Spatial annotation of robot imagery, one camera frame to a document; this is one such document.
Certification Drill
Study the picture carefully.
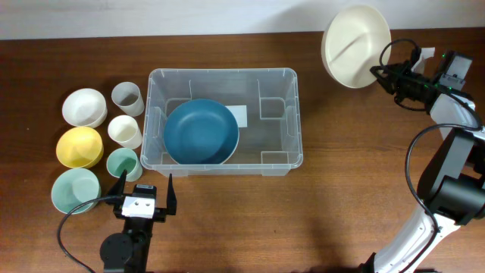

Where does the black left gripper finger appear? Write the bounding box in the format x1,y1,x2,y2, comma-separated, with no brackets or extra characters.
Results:
159,174,177,216
105,169,127,206

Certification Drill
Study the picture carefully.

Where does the cream plastic cup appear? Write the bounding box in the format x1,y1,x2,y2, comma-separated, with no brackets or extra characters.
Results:
108,115,142,149

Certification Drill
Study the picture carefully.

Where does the dark blue bowl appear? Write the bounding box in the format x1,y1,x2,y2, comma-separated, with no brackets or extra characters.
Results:
164,99,239,165

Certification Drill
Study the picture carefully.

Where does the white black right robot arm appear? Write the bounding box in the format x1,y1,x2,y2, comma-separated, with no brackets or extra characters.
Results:
358,45,484,272

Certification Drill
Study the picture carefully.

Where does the clear plastic storage container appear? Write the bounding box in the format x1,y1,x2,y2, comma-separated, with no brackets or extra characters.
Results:
139,67,303,177

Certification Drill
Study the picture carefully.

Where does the small mint green bowl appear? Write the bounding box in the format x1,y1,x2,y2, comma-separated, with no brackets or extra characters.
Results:
51,168,102,214

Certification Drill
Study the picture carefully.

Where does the cream white bowl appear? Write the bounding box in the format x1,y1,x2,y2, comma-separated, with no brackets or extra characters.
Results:
321,5,391,89

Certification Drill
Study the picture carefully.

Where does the small yellow bowl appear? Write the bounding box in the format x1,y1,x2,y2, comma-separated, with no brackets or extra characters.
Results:
56,127,104,168

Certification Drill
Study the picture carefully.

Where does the black left camera cable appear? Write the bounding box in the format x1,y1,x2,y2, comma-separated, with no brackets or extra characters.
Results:
56,195,124,273

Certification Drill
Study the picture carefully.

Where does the grey plastic cup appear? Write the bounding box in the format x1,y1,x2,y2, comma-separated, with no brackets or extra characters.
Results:
111,82,145,117

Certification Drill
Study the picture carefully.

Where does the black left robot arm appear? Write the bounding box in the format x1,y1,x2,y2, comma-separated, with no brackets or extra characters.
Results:
100,170,177,273

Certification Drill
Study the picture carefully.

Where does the small white bowl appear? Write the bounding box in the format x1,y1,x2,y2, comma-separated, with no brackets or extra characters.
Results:
62,88,108,128

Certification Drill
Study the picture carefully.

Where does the mint green plastic cup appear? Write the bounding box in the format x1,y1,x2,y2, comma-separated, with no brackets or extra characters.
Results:
106,148,142,182

